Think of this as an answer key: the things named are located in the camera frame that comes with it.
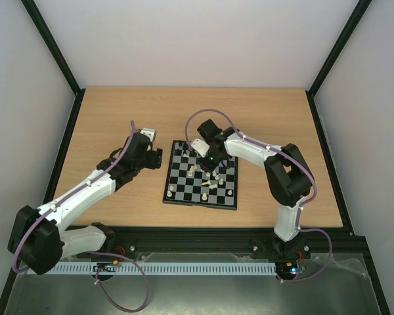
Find black white chess board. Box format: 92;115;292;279
163;140;238;210

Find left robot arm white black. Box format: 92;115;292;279
7;128;163;274

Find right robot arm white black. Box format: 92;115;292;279
190;119;317;257

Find transparent plastic sheet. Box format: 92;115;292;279
4;254;381;314

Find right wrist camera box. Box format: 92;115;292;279
190;138;209;158

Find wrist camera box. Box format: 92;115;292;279
140;127;157;142
190;138;209;158

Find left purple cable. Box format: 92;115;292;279
12;120;150;312

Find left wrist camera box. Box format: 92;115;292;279
140;127;157;142

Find grey slotted cable duct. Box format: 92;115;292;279
49;261;277;276

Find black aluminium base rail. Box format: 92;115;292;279
101;226;370;261

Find left black frame post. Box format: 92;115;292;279
21;0;85;96

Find black frame post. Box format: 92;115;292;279
21;0;85;96
307;0;374;98

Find right black frame post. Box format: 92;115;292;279
307;0;374;98

